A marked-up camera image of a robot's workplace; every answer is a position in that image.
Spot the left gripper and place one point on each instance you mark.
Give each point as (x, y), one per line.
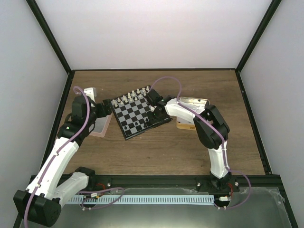
(108, 107)

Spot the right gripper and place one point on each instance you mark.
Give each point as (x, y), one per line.
(156, 121)

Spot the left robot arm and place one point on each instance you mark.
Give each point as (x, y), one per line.
(44, 198)

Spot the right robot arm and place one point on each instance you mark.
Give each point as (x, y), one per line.
(211, 128)

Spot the white chess pieces group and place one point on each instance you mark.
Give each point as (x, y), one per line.
(135, 97)

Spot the gold metal tin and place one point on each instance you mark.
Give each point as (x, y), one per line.
(184, 124)

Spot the black and white chessboard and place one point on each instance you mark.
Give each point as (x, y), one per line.
(127, 115)

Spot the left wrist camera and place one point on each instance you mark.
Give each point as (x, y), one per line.
(91, 92)

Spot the black aluminium frame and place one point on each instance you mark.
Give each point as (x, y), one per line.
(161, 181)

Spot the blue slotted cable duct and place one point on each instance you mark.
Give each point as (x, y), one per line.
(146, 200)

